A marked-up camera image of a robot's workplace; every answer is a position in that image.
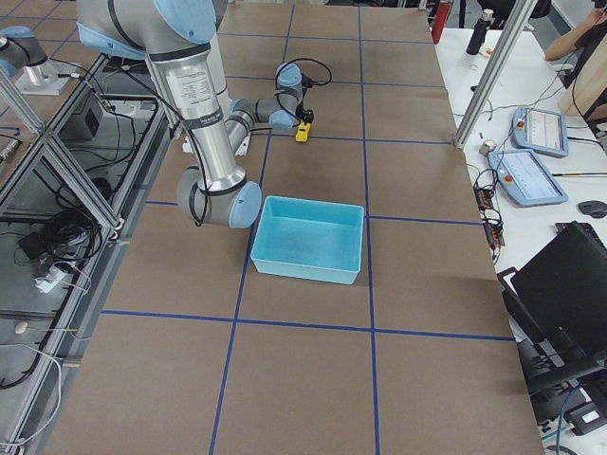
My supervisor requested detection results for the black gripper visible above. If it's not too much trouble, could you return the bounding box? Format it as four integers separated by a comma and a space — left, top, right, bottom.
297, 107, 314, 124

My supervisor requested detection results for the yellow beetle toy car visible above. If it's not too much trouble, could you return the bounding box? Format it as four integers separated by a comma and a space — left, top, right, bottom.
295, 121, 312, 143

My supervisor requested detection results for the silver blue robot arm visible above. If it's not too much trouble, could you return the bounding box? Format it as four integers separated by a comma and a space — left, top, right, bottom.
77, 1, 308, 228

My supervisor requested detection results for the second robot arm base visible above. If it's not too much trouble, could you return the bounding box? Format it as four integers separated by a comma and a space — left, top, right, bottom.
1, 26, 69, 96

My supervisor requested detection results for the light blue plastic bin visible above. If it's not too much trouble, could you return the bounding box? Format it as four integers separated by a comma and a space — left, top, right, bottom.
250, 196, 364, 284

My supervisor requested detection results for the red cylinder bottle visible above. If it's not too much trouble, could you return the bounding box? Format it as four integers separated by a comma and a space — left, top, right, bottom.
432, 0, 452, 45

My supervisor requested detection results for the small silver metal cylinder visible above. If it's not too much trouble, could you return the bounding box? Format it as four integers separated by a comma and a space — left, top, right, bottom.
479, 139, 497, 156

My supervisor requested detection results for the black cylinder bottle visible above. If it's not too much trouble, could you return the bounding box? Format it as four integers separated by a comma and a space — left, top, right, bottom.
466, 9, 493, 55

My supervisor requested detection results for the orange black connector strip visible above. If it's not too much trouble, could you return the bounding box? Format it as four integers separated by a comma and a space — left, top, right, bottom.
473, 187, 506, 250

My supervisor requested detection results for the lower teach pendant tablet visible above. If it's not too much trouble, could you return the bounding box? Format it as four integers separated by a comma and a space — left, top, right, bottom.
487, 149, 568, 207

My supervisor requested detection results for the teach pendant tablet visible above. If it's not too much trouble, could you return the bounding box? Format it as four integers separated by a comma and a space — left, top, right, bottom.
511, 106, 569, 158
487, 149, 568, 207

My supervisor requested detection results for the upper teach pendant tablet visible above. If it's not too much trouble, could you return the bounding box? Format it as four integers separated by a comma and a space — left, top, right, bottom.
511, 106, 569, 158

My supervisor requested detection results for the seated person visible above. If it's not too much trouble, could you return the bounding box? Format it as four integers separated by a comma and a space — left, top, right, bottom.
544, 7, 606, 122

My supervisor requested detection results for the white power strip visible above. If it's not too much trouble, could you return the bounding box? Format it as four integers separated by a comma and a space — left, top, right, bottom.
34, 265, 69, 294

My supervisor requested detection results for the black power adapter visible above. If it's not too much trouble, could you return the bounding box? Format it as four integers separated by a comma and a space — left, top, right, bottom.
18, 232, 49, 260

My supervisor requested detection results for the black computer mouse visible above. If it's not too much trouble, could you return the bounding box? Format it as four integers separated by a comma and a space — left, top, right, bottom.
577, 200, 607, 219

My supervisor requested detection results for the black laptop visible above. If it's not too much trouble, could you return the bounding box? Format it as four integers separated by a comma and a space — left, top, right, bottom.
498, 222, 606, 400

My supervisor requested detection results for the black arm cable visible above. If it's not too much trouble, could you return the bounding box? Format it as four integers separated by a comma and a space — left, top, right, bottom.
273, 57, 333, 96

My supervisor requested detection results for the aluminium frame post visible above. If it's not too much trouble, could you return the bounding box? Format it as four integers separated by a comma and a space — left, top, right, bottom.
453, 0, 537, 149

